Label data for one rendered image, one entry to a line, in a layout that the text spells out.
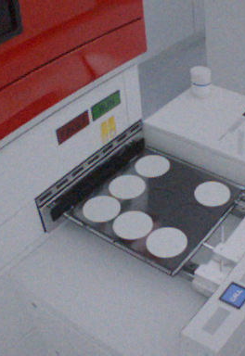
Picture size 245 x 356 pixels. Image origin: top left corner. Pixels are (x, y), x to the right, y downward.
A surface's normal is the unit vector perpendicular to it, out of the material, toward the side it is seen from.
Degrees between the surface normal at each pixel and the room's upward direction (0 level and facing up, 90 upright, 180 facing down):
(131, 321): 0
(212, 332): 0
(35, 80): 90
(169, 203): 0
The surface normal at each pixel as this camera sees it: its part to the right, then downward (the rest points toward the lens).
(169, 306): -0.09, -0.77
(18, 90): 0.77, 0.35
